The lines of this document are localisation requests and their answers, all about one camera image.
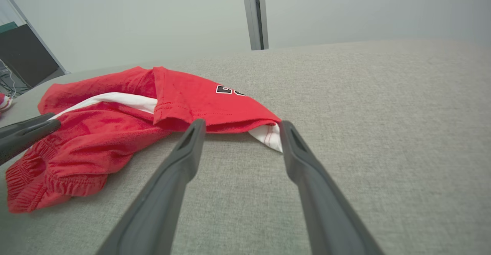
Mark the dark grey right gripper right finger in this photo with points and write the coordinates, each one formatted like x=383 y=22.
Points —
x=330 y=224

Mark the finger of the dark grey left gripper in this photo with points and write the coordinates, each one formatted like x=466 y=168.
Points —
x=23 y=136

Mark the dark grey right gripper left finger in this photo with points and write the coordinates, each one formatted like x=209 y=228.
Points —
x=153 y=216

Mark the red garment with white stripes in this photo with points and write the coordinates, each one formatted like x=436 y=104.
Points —
x=4 y=101

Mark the red shirt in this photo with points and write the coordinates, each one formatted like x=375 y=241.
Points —
x=115 y=140

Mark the black flat panel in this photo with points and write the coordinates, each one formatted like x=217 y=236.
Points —
x=23 y=55

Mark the grey fabric sofa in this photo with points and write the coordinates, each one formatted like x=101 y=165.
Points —
x=345 y=113

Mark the grey aluminium wall post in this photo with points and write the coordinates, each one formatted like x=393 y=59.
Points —
x=255 y=13

